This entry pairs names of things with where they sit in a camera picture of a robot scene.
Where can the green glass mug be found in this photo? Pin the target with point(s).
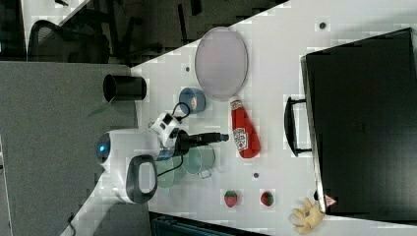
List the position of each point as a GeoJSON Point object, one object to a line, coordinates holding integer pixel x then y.
{"type": "Point", "coordinates": [199, 161]}

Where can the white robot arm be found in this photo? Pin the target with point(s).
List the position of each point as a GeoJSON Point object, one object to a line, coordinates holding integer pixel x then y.
{"type": "Point", "coordinates": [129, 159]}

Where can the plush red ketchup bottle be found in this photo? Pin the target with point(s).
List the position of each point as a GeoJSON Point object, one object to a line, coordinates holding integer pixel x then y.
{"type": "Point", "coordinates": [244, 133]}

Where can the black toaster oven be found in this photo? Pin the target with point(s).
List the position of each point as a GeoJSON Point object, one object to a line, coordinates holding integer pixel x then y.
{"type": "Point", "coordinates": [362, 115]}

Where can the plush strawberry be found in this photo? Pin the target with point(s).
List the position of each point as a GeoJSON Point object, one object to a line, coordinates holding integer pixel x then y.
{"type": "Point", "coordinates": [230, 198]}
{"type": "Point", "coordinates": [267, 198]}

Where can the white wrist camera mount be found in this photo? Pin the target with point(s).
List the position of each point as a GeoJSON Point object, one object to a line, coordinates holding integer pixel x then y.
{"type": "Point", "coordinates": [167, 127]}

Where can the plush banana toy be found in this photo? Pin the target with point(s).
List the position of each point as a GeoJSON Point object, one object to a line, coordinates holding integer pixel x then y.
{"type": "Point", "coordinates": [306, 219]}

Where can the round lilac plate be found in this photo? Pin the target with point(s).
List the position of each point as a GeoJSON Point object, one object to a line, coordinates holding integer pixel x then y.
{"type": "Point", "coordinates": [221, 63]}

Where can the blue bowl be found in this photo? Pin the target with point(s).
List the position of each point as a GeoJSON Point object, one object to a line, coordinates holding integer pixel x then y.
{"type": "Point", "coordinates": [185, 98]}

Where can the black office chair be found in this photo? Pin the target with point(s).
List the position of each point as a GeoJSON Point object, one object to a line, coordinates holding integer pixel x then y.
{"type": "Point", "coordinates": [91, 36]}

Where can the black cylinder cup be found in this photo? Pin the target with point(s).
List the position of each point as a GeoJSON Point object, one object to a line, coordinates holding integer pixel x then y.
{"type": "Point", "coordinates": [124, 88]}

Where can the orange slice toy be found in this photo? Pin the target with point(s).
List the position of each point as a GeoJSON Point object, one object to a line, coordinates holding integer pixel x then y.
{"type": "Point", "coordinates": [194, 103]}

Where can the plush strawberry right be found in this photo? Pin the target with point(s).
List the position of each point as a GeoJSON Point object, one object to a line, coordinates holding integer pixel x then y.
{"type": "Point", "coordinates": [267, 198]}

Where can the plush strawberry left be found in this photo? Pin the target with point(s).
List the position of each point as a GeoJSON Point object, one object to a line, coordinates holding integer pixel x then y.
{"type": "Point", "coordinates": [230, 198]}

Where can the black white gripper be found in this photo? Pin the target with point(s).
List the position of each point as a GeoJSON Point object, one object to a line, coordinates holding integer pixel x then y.
{"type": "Point", "coordinates": [185, 141]}

